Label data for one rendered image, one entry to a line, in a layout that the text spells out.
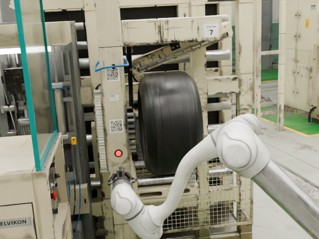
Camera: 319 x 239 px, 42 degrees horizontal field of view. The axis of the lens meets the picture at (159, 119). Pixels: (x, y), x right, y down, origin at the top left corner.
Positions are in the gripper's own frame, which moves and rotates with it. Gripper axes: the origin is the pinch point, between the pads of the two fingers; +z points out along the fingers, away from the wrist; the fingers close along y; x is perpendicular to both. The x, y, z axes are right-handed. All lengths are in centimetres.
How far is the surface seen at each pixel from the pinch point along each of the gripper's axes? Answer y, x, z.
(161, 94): -24.8, -34.2, 16.4
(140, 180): -11.1, 14.6, 21.8
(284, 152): -213, 107, 294
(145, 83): -17, -39, 28
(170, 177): -27.7, 14.6, 21.8
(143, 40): -20, -60, 55
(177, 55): -42, -49, 68
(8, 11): 55, -81, 57
